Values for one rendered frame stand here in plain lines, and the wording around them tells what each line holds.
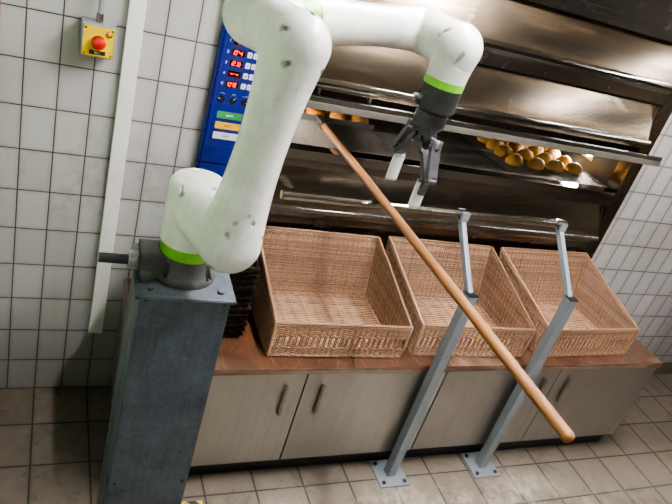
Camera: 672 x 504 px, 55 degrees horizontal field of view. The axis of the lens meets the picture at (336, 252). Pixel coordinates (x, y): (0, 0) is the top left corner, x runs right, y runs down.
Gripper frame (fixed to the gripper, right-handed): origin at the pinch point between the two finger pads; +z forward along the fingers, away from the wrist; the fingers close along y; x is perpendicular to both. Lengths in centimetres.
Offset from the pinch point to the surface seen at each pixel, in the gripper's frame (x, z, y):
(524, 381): 26, 27, 38
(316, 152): 17, 31, -90
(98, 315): -53, 111, -88
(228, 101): -22, 16, -88
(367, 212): 46, 53, -88
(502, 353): 26.2, 27.5, 28.2
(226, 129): -20, 26, -88
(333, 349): 24, 86, -40
